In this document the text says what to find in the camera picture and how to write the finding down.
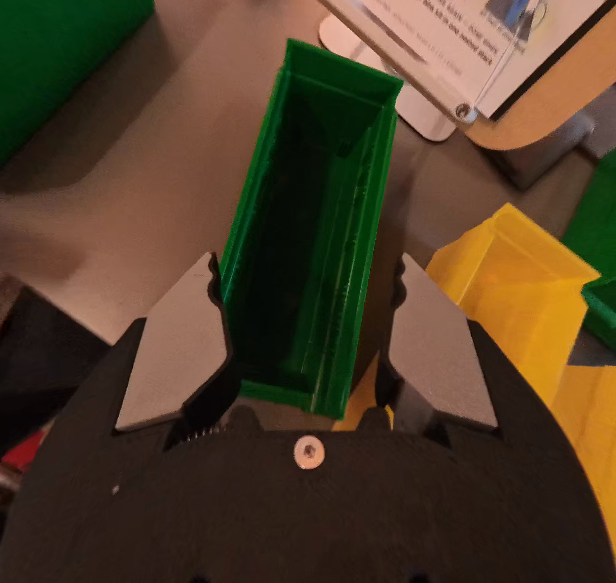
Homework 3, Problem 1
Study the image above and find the small green bin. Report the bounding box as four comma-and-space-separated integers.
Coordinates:
581, 275, 616, 350

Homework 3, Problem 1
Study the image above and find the red object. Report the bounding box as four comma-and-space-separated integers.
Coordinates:
0, 428, 46, 474

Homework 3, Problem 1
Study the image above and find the yellow bin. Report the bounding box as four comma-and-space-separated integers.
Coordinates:
332, 202, 616, 526

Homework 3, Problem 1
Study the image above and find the grey metal stand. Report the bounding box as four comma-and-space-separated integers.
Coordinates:
483, 109, 598, 191

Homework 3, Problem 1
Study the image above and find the narrow green bin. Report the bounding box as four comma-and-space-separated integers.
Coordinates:
219, 38, 405, 421

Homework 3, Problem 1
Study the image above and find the tan board with black edge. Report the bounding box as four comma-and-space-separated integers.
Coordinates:
464, 0, 616, 152

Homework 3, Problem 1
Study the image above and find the large green bin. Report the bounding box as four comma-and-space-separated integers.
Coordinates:
0, 0, 156, 166

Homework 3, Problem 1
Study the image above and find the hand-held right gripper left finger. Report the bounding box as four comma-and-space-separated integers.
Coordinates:
115, 251, 242, 432

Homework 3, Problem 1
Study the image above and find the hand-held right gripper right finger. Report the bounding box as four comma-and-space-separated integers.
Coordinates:
374, 252, 499, 434

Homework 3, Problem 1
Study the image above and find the clear sign holder with sheet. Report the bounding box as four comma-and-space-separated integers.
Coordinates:
284, 0, 616, 142

